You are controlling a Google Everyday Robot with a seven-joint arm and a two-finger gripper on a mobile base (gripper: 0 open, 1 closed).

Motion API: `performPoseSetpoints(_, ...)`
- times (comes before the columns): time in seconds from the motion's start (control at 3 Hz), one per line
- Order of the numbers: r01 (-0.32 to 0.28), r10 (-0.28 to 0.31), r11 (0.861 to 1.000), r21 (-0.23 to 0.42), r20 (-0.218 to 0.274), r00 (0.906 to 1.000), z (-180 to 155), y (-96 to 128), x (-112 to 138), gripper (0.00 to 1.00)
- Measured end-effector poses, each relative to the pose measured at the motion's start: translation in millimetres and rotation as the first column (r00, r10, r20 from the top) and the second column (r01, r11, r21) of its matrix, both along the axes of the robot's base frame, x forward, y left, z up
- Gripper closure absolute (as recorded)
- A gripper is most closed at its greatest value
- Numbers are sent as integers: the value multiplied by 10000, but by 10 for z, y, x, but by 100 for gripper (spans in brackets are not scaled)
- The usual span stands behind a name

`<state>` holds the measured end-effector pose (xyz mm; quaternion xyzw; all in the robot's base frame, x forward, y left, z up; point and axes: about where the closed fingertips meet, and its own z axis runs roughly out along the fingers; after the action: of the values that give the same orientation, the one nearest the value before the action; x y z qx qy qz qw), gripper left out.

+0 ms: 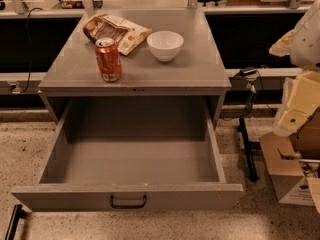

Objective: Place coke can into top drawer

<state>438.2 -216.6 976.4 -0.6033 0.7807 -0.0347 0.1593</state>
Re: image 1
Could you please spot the open grey top drawer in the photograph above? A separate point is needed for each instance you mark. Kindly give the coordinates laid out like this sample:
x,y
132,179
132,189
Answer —
x,y
161,147

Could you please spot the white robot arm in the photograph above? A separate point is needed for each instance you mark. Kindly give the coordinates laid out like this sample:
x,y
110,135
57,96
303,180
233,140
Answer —
x,y
305,44

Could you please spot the black bar bottom left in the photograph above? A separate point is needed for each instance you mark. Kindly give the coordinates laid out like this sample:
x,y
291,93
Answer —
x,y
17,214

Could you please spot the grey cabinet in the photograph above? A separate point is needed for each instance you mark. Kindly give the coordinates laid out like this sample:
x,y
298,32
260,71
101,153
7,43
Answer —
x,y
197,70

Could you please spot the white bowl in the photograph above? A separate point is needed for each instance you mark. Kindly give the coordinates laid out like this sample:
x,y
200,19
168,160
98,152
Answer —
x,y
165,45

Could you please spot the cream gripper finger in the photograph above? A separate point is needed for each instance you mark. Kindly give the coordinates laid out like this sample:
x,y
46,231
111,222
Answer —
x,y
282,47
300,100

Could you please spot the orange soda can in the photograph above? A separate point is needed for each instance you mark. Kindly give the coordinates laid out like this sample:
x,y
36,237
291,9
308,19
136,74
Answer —
x,y
108,59

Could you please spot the black drawer handle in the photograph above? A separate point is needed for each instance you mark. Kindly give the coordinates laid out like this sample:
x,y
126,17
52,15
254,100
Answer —
x,y
127,204

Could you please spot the cardboard box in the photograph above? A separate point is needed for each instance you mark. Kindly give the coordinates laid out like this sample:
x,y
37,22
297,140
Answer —
x,y
293,164

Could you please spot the black power adapter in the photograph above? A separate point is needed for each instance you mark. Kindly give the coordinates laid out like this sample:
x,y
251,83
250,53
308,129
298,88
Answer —
x,y
244,78

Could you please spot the brown chip bag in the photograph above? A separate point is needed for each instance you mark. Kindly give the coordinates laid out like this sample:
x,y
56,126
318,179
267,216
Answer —
x,y
126,34

